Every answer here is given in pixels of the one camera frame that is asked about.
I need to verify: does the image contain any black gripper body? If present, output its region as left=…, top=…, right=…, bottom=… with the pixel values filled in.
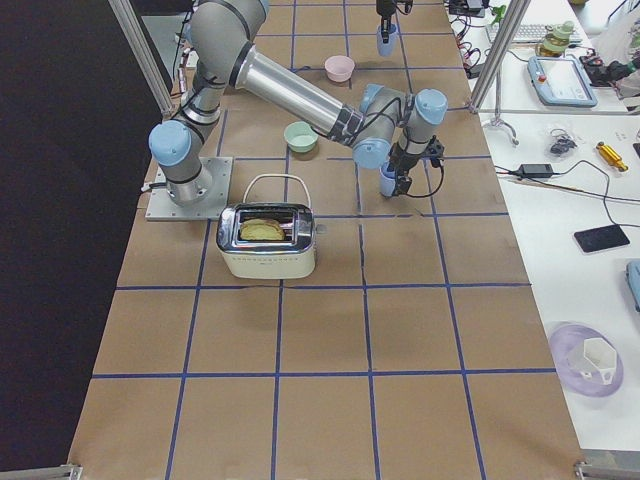
left=388, top=142, right=418, bottom=183
left=376, top=0, right=396, bottom=18

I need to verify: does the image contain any blue cup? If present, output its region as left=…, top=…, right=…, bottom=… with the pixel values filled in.
left=379, top=162, right=397, bottom=198
left=376, top=24, right=399, bottom=57

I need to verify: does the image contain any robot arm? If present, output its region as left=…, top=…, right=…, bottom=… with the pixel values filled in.
left=149, top=1, right=448, bottom=206

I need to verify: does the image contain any pink bowl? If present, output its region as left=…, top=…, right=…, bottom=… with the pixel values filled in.
left=324, top=55, right=355, bottom=83

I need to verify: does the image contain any green bowl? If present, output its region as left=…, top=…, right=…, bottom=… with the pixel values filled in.
left=283, top=121, right=318, bottom=153

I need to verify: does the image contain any black power adapter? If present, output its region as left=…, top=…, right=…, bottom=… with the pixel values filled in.
left=516, top=163, right=555, bottom=179

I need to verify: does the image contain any white keyboard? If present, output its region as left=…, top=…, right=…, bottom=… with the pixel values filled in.
left=485, top=24, right=563, bottom=44

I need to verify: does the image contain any toast slice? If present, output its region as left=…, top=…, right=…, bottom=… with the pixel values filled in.
left=239, top=218, right=285, bottom=242

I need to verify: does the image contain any cream toaster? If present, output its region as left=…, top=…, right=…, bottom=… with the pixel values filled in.
left=216, top=203, right=316, bottom=280

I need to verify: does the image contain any blue teach pendant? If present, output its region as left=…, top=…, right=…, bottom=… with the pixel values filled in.
left=527, top=56, right=598, bottom=108

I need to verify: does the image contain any black smartphone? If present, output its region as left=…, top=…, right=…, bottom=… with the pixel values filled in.
left=573, top=224, right=630, bottom=253

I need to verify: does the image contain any yellow metal cylinder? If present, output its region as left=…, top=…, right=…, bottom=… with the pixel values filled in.
left=595, top=141, right=629, bottom=172

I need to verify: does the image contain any white hexagonal cup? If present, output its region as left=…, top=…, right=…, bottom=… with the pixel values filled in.
left=567, top=338, right=617, bottom=385

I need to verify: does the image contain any purple plate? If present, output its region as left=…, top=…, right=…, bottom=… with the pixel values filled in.
left=549, top=324, right=624, bottom=397

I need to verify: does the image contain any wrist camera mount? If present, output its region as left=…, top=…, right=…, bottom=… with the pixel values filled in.
left=426, top=135, right=444, bottom=168

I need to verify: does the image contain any aluminium frame post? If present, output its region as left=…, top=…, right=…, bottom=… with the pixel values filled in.
left=468, top=0, right=530, bottom=113

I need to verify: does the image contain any white toaster cable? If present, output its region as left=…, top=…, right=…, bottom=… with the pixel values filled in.
left=242, top=173, right=314, bottom=214

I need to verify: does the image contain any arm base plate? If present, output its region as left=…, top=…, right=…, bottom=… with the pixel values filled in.
left=145, top=157, right=233, bottom=221

